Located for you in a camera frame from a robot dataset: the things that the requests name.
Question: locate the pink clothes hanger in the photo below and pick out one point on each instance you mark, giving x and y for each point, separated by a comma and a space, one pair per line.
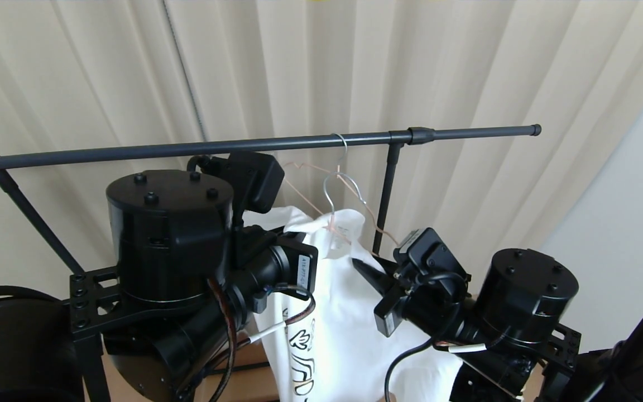
345, 146
326, 195

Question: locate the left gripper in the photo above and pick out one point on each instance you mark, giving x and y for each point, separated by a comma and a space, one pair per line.
271, 273

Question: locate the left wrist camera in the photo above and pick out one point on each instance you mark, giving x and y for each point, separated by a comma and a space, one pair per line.
254, 178

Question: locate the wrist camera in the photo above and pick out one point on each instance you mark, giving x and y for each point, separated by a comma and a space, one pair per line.
254, 178
430, 257

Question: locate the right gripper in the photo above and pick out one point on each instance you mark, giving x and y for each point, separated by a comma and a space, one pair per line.
427, 318

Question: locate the beige curtain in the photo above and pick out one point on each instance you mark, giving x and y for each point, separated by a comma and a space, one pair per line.
104, 72

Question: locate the white printed t-shirt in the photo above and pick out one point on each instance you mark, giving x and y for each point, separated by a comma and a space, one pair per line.
344, 335

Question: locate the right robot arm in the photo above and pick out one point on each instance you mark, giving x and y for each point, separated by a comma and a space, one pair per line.
522, 296

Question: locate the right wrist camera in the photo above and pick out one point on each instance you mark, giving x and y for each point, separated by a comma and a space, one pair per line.
430, 257

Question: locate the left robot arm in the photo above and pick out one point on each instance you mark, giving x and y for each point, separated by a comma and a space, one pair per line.
171, 240

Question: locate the black clothes rack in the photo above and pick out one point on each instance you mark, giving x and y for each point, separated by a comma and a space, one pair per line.
132, 151

